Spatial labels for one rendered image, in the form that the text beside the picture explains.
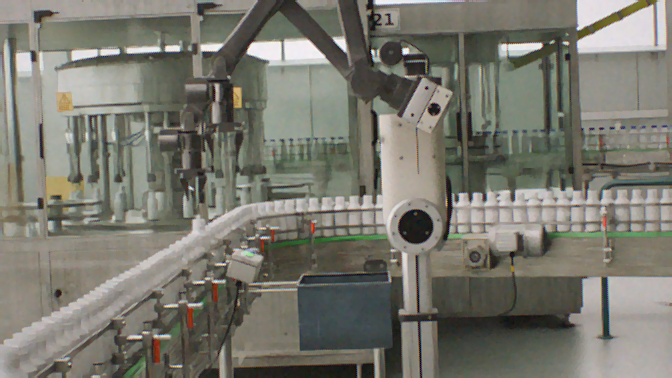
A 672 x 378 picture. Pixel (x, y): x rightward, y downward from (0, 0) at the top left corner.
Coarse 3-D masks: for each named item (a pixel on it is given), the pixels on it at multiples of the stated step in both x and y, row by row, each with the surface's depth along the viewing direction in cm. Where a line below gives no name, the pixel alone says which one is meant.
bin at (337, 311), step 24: (312, 288) 443; (336, 288) 443; (360, 288) 442; (384, 288) 442; (312, 312) 443; (336, 312) 443; (360, 312) 443; (384, 312) 443; (312, 336) 444; (336, 336) 444; (360, 336) 443; (384, 336) 443; (240, 360) 450
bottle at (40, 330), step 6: (24, 330) 214; (30, 330) 213; (36, 330) 214; (42, 330) 214; (42, 336) 214; (42, 342) 214; (42, 348) 214; (42, 354) 213; (48, 354) 214; (48, 360) 214
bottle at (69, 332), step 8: (56, 312) 234; (64, 312) 235; (64, 320) 231; (72, 320) 233; (72, 328) 233; (72, 336) 232; (72, 344) 231; (80, 352) 233; (80, 360) 233; (80, 368) 233; (80, 376) 233
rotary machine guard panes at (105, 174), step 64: (0, 64) 747; (64, 64) 746; (128, 64) 745; (192, 64) 743; (256, 64) 742; (320, 64) 741; (0, 128) 749; (64, 128) 748; (128, 128) 746; (256, 128) 744; (320, 128) 742; (0, 192) 751; (64, 192) 750; (128, 192) 748; (192, 192) 747; (256, 192) 746; (320, 192) 744
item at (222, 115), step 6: (216, 102) 353; (228, 102) 353; (216, 108) 353; (222, 108) 353; (228, 108) 353; (216, 114) 353; (222, 114) 353; (228, 114) 353; (216, 120) 354; (222, 120) 353; (228, 120) 353; (204, 126) 353; (210, 126) 353; (216, 126) 353; (240, 126) 352
